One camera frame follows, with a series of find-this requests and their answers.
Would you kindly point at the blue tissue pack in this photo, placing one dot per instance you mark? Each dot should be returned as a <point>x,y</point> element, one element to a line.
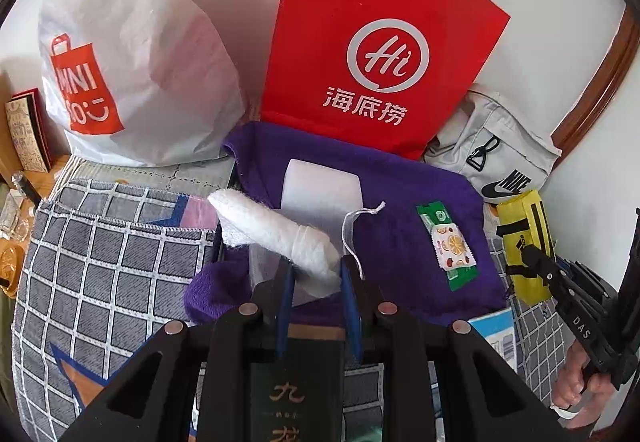
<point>497,337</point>

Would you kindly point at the white plastic shopping bag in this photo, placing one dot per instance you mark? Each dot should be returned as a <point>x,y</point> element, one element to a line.
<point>140,71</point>

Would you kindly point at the dark green tea tin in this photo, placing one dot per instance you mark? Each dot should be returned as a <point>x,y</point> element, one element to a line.
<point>295,392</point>

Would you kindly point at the grey waist bag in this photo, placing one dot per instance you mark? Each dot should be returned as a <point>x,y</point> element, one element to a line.
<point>505,146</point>

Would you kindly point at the brown wooden door frame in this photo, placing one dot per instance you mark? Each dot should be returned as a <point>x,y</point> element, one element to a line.
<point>605,76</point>

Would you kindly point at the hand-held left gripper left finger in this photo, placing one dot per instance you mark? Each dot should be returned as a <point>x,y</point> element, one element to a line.
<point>150,387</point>

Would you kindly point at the person's right hand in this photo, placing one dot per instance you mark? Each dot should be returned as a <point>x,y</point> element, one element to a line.
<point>572,387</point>

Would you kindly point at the white sock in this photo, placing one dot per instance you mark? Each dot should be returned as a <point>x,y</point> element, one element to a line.
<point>270,227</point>

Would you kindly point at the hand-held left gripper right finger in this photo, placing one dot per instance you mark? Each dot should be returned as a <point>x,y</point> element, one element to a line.
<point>440,387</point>

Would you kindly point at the wooden nightstand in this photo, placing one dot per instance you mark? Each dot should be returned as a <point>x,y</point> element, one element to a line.
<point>40,182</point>

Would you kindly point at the green wet wipe packet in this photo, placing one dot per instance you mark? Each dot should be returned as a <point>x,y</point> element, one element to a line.
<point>450,247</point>

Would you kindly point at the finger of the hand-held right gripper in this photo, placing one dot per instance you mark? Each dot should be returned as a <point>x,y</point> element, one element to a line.
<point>542,269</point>
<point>522,270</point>

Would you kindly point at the yellow mesh pouch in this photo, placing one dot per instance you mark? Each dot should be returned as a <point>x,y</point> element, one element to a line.
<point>525,222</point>

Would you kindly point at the red paper bag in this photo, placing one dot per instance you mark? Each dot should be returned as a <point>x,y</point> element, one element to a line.
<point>380,21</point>

